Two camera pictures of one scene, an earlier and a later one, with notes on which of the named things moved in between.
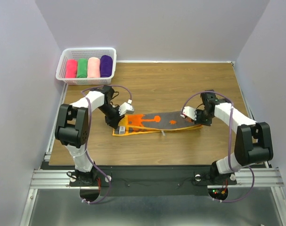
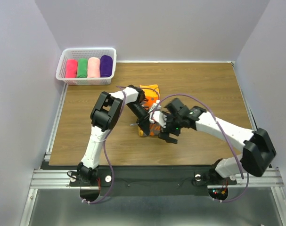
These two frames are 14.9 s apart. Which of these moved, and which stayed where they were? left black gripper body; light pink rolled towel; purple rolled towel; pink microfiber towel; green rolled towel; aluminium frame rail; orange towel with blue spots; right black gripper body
Moved: left black gripper body; right black gripper body; orange towel with blue spots
Stayed: green rolled towel; pink microfiber towel; light pink rolled towel; purple rolled towel; aluminium frame rail
